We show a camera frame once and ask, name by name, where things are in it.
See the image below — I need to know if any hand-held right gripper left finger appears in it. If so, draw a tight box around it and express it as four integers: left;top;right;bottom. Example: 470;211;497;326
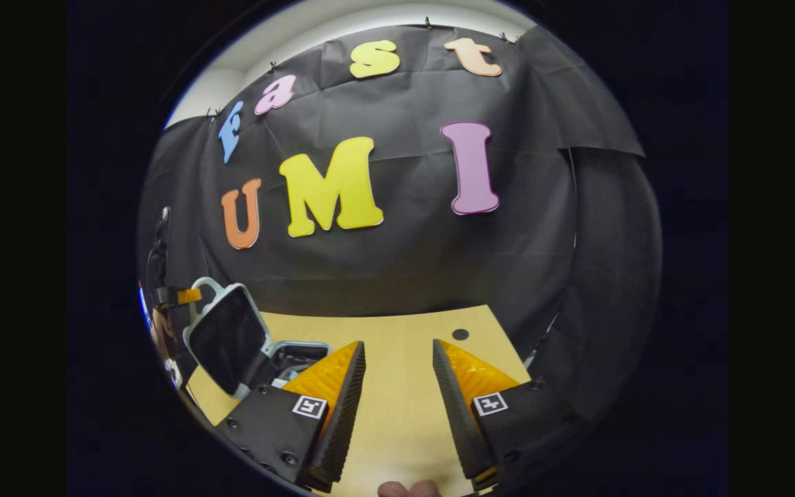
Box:
216;340;367;492

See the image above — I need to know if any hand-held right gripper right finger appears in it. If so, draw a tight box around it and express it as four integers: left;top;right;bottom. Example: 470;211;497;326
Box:
431;338;581;492

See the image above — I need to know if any pale blue small suitcase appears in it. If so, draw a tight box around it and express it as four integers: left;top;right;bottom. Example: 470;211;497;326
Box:
182;276;333;401

